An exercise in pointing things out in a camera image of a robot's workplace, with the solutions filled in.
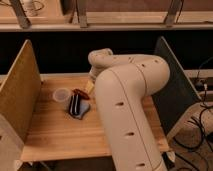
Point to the right dark side panel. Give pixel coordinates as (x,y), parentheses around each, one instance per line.
(178,100)

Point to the yellow sponge piece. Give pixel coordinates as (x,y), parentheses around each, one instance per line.
(89,87)

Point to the translucent plastic cup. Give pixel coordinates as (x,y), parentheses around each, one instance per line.
(62,96)

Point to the dark red pepper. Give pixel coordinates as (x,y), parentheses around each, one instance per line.
(82,94)

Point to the left wooden side panel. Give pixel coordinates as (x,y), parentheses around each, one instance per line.
(19,92)

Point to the blue cloth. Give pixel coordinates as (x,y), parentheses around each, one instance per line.
(80,109)

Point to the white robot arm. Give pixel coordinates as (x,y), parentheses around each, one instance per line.
(121,82)

